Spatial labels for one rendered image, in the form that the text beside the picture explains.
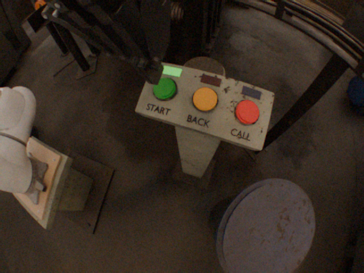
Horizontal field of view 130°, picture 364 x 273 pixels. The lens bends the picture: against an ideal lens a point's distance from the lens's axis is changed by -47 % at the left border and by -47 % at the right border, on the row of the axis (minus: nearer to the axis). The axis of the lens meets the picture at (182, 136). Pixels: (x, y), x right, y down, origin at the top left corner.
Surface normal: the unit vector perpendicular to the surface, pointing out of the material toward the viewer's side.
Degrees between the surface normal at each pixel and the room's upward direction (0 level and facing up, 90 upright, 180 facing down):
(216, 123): 20
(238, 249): 0
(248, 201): 0
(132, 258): 0
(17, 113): 89
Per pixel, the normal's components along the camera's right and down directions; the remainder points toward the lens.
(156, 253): -0.04, -0.39
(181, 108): -0.15, -0.07
